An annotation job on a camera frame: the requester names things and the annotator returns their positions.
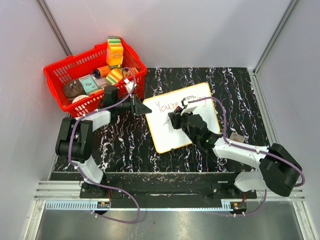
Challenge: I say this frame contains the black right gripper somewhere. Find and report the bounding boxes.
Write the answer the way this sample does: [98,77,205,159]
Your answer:
[169,107,198,144]

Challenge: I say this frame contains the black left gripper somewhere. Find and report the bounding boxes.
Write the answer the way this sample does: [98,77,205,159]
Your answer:
[115,93,152,117]

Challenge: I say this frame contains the red capped whiteboard marker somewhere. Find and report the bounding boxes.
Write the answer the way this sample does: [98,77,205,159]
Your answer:
[164,106,181,125]

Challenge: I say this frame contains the yellow framed whiteboard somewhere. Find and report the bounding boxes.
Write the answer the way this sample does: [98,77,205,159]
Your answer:
[143,82,212,154]

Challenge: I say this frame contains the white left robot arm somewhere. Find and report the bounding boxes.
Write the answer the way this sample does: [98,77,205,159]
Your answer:
[55,85,152,198]

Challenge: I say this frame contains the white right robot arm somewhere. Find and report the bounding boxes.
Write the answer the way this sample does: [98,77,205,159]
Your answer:
[167,107,302,198]

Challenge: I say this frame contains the orange snack packet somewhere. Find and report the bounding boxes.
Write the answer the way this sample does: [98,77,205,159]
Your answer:
[128,67,139,75]

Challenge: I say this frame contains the yellow green sponge pack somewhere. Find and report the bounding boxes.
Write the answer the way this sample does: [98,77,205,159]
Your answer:
[105,68,124,85]

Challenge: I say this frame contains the orange cylindrical bottle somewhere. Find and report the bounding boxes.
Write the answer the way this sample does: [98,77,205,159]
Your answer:
[92,65,112,79]

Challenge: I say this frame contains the teal small box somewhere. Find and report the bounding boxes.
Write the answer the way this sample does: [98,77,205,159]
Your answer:
[78,74,99,96]

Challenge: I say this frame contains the white round lid container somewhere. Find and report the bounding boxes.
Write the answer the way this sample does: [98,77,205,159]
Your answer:
[72,94,89,104]

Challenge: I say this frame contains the orange sponge daddy box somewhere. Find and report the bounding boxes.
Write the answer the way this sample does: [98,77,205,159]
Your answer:
[106,36,124,69]

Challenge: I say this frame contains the brown round bread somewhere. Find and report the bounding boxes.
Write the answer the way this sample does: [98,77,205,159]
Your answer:
[62,78,85,100]

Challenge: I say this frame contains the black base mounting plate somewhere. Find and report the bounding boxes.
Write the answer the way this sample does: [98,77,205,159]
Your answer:
[79,172,257,210]

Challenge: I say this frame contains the red plastic shopping basket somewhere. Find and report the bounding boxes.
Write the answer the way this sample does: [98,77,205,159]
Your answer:
[43,39,147,118]

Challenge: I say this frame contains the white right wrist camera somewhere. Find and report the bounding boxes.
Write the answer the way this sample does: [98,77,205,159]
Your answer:
[180,96,198,116]

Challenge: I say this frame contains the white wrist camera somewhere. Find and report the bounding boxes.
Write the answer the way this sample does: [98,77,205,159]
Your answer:
[180,96,198,116]
[123,78,137,93]

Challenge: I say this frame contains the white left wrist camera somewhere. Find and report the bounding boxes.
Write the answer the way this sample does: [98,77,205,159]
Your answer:
[123,78,137,93]

